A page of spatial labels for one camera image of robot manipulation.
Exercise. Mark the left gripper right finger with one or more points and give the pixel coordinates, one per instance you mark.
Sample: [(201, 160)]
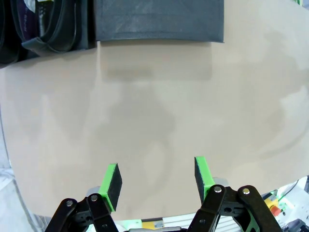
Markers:
[(202, 176)]

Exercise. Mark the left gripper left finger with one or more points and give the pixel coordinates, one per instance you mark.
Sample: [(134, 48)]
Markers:
[(113, 183)]

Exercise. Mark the black leather shoe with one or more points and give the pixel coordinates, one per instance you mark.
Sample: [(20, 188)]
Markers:
[(60, 29)]

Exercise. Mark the yellow emergency stop button box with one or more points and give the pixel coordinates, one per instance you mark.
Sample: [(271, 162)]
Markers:
[(269, 201)]

